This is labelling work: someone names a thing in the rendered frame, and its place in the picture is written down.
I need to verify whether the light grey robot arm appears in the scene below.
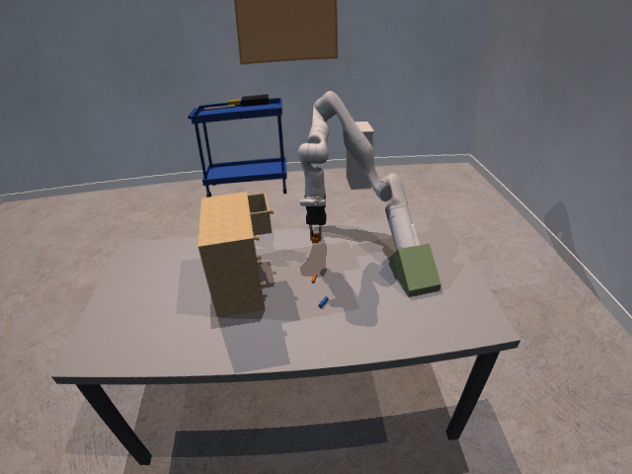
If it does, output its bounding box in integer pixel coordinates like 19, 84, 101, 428
298, 91, 420, 251

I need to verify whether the wooden chest of drawers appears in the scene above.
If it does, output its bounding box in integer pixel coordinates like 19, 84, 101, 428
198, 192, 265, 317

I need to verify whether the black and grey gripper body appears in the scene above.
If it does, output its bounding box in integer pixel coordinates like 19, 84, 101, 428
300, 185, 326, 225

